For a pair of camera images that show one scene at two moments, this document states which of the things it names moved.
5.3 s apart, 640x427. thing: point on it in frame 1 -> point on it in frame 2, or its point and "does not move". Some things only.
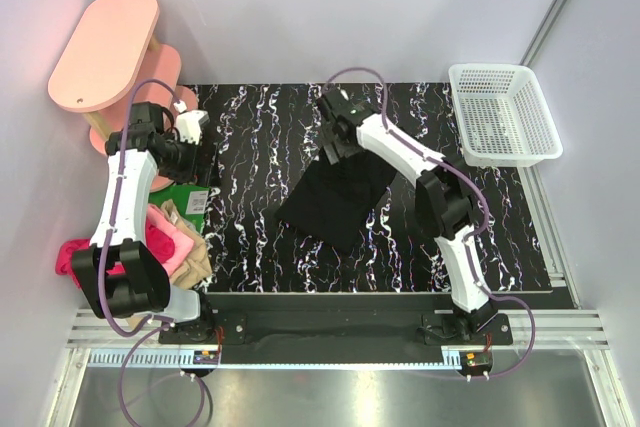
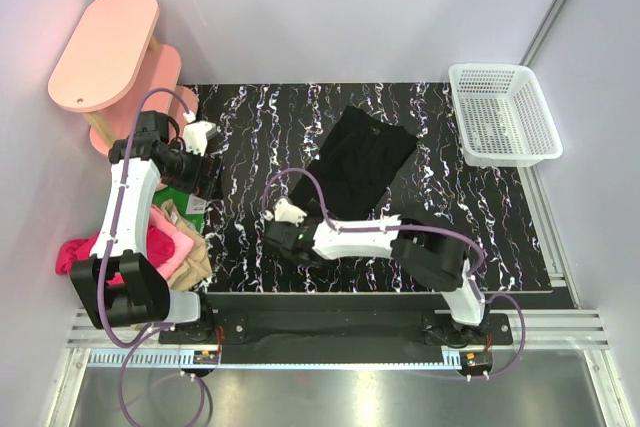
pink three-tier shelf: x=111 y=62 does not move
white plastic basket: x=503 y=117 does not move
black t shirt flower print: x=330 y=202 does not move
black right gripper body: x=344 y=148 -> x=292 y=257
